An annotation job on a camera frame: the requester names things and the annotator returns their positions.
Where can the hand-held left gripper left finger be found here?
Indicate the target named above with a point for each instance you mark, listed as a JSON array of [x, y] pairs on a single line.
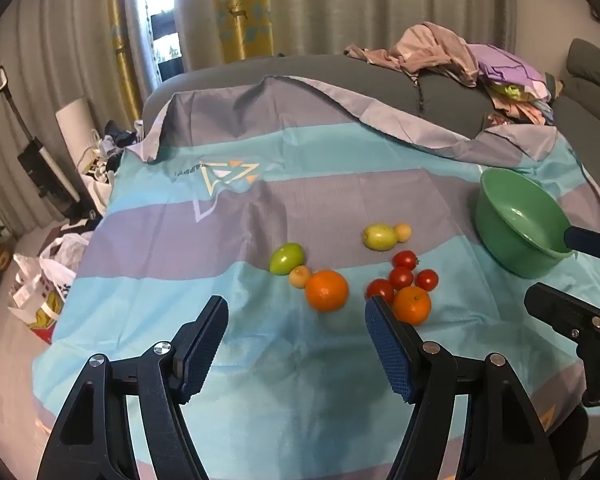
[[200, 360]]

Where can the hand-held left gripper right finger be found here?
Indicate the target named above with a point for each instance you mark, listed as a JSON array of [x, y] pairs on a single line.
[[390, 355]]

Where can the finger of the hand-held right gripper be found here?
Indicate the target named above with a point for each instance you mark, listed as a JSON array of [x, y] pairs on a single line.
[[572, 237], [560, 305]]

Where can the green plastic bowl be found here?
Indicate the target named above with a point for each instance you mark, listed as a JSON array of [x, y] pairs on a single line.
[[520, 230]]

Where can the yellow-green mango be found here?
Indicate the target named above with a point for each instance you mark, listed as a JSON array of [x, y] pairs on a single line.
[[379, 236]]

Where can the green mango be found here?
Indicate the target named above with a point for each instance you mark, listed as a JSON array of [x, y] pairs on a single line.
[[286, 258]]

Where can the orange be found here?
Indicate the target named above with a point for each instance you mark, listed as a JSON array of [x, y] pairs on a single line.
[[326, 290], [413, 305]]

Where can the red tomato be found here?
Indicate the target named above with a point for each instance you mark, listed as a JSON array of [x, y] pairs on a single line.
[[401, 277], [426, 280], [405, 260], [380, 290]]

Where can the small yellow fruit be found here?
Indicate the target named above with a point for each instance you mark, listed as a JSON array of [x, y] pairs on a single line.
[[404, 231], [300, 276]]

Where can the blue grey striped blanket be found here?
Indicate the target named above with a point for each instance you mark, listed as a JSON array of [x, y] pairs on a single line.
[[260, 200]]

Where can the white red plastic bag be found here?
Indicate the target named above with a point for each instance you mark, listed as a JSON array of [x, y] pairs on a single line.
[[37, 295]]

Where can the purple garment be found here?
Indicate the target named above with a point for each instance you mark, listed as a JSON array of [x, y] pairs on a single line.
[[505, 67]]

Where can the pink garment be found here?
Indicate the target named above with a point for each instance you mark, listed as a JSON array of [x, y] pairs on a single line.
[[430, 50]]

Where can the dark clothes pile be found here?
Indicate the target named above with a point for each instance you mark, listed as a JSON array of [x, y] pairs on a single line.
[[117, 137]]

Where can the black stick vacuum cleaner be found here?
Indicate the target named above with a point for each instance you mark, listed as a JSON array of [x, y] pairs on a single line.
[[37, 165]]

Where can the white air purifier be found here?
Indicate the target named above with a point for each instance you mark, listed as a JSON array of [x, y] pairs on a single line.
[[77, 130]]

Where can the grey sofa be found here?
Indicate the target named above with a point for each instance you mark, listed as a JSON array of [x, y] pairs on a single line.
[[360, 85]]

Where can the grey yellow curtain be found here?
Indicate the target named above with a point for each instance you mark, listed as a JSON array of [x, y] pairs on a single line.
[[242, 10], [117, 35]]

